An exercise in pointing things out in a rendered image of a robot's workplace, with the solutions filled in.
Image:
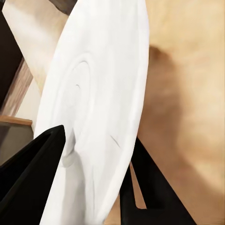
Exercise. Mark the countertop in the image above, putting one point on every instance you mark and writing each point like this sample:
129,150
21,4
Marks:
182,124

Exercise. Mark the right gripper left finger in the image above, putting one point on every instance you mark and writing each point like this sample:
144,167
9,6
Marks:
27,177

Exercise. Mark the saucer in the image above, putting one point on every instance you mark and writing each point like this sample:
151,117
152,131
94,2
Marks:
95,87

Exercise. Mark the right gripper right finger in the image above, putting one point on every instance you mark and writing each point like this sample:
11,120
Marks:
163,207

